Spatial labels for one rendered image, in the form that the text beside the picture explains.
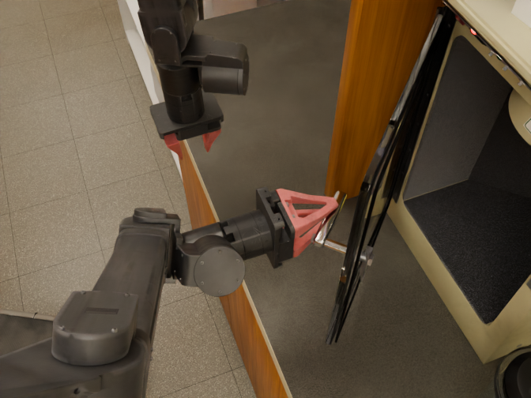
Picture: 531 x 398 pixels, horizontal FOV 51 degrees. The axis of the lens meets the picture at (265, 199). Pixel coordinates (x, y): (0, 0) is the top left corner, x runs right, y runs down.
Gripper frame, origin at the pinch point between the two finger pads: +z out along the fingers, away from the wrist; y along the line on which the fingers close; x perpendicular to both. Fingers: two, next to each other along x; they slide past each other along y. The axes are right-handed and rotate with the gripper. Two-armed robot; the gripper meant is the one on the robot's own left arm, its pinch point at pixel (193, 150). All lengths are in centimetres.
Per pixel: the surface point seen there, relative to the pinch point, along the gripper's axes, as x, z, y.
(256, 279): -18.3, 16.4, 3.7
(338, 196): -24.4, -10.1, 14.0
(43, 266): 64, 109, -52
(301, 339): -31.0, 16.5, 6.6
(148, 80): 139, 101, 9
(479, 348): -43, 15, 32
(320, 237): -29.4, -10.2, 9.0
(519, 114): -29, -22, 34
